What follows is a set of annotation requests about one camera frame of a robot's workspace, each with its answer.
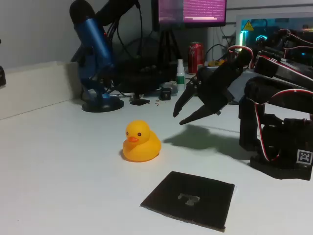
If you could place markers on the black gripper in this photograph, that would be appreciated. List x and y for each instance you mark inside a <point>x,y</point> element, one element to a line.
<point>210,96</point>

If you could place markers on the yellow rubber duck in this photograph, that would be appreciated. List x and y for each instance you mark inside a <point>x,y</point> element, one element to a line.
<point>141,147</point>

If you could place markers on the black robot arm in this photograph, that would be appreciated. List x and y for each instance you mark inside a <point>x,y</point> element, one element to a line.
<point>252,122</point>

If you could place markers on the black square pad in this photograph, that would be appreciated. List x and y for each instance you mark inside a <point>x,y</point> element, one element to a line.
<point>166,198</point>

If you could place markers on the white spray bottle green label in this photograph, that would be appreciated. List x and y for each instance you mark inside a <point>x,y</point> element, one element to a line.
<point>180,80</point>

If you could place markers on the small black cube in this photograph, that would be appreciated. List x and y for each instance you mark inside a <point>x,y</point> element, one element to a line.
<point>165,94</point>

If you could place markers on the yellow hand tool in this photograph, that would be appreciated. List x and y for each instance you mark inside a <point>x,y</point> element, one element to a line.
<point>215,63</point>

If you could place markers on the red soda can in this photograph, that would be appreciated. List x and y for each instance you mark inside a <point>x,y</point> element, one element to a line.
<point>195,56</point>

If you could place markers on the black tripod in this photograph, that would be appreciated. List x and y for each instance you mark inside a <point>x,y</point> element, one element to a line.
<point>166,44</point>

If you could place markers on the computer monitor purple screen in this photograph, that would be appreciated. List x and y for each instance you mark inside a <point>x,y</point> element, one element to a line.
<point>195,9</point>

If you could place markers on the blue desktop microphone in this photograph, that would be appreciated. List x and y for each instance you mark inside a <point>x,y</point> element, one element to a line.
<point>95,39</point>

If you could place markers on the white fiducial tag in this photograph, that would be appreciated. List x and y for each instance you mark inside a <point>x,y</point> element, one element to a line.
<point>304,156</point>

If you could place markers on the white box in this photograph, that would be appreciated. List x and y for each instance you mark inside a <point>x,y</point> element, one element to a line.
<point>36,85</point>

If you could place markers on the black object at desk edge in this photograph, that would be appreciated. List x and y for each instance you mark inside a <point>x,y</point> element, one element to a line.
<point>2,76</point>

